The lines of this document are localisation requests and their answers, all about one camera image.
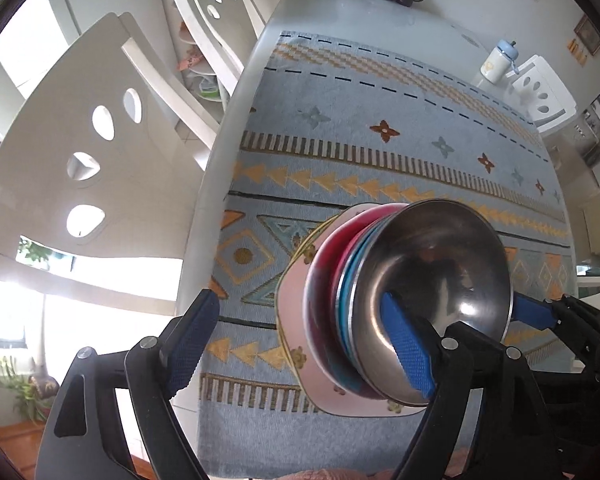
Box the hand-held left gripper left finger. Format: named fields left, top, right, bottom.
left=35, top=289, right=221, bottom=480

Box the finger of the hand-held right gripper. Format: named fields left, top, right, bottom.
left=511, top=296, right=563, bottom=330

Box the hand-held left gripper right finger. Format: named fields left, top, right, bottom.
left=380, top=291, right=566, bottom=480

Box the small forest print plate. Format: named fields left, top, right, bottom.
left=275, top=210, right=426, bottom=417

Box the blue steel bowl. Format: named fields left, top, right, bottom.
left=336, top=199, right=513, bottom=407

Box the pink cartoon bowl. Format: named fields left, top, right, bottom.
left=302, top=202, right=411, bottom=403

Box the pink steel bowl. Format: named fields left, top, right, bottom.
left=310, top=206, right=406, bottom=398

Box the pink quilted cloth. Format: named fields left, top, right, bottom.
left=275, top=465, right=401, bottom=480

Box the green potted plant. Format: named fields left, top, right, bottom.
left=0, top=350, right=61, bottom=421

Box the wooden cabinet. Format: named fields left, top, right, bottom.
left=0, top=420, right=51, bottom=480

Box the white jar with blue lid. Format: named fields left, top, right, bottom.
left=480, top=39, right=521, bottom=83

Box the patterned blue table mat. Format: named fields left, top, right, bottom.
left=195, top=30, right=581, bottom=478

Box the white corner shelf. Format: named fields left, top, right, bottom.
left=177, top=20, right=223, bottom=106

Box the framed wall picture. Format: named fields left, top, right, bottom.
left=574, top=15, right=600, bottom=56

